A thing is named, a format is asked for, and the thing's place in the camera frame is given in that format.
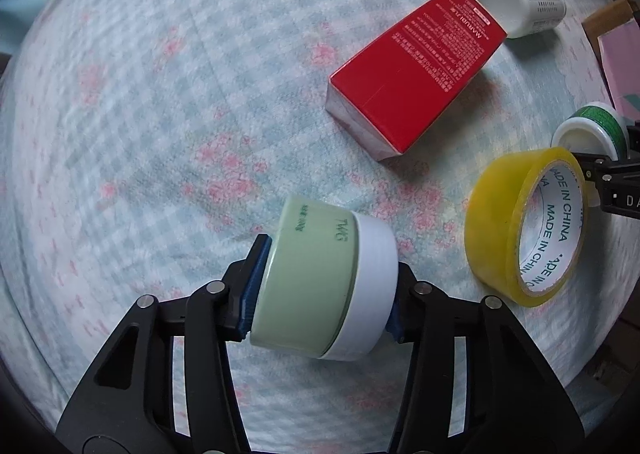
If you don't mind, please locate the checkered floral bedsheet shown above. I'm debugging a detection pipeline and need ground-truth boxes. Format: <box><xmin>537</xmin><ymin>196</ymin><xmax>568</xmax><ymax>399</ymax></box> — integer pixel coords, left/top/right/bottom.
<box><xmin>1</xmin><ymin>0</ymin><xmax>610</xmax><ymax>432</ymax></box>

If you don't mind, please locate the red cardboard box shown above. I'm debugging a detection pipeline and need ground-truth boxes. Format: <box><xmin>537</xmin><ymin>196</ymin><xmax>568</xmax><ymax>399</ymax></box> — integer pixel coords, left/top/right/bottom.
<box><xmin>326</xmin><ymin>0</ymin><xmax>506</xmax><ymax>162</ymax></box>

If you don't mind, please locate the white jar green label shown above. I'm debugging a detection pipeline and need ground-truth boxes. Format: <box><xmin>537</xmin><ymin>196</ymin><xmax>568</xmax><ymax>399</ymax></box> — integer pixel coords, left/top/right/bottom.
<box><xmin>551</xmin><ymin>101</ymin><xmax>630</xmax><ymax>161</ymax></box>

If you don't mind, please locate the white bottle blue label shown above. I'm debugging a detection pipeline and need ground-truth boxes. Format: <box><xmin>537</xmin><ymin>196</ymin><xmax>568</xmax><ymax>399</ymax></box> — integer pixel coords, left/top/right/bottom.
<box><xmin>478</xmin><ymin>0</ymin><xmax>567</xmax><ymax>40</ymax></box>

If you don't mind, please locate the pink cardboard box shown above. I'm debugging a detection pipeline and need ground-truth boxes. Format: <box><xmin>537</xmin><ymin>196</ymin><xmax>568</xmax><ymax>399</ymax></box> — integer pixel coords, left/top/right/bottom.
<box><xmin>582</xmin><ymin>0</ymin><xmax>640</xmax><ymax>122</ymax></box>

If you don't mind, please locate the green jar white lid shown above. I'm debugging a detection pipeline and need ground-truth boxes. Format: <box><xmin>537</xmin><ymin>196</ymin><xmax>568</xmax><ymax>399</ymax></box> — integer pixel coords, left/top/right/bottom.
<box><xmin>250</xmin><ymin>195</ymin><xmax>399</xmax><ymax>362</ymax></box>

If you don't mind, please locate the yellow packing tape roll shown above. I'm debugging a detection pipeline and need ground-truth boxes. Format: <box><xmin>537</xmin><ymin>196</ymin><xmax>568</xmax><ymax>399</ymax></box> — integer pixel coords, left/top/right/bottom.
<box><xmin>464</xmin><ymin>148</ymin><xmax>587</xmax><ymax>307</ymax></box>

